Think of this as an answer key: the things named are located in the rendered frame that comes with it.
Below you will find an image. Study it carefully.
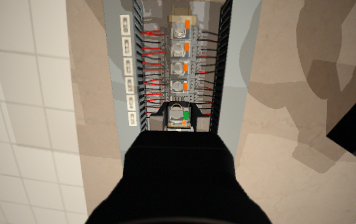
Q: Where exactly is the grey relay panel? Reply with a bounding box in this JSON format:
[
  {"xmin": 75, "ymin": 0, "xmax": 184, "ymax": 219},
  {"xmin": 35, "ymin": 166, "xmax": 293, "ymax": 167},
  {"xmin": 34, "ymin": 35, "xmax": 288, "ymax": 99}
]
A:
[{"xmin": 103, "ymin": 0, "xmax": 262, "ymax": 166}]

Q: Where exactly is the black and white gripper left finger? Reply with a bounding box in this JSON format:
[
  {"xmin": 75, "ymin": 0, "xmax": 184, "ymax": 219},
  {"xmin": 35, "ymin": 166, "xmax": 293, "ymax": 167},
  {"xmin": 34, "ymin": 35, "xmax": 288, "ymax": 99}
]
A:
[{"xmin": 149, "ymin": 102, "xmax": 169, "ymax": 131}]

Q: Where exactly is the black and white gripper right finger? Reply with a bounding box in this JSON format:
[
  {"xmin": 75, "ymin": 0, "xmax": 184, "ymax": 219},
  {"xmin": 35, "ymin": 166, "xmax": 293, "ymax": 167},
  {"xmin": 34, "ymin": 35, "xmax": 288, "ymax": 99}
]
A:
[{"xmin": 189, "ymin": 102, "xmax": 210, "ymax": 132}]

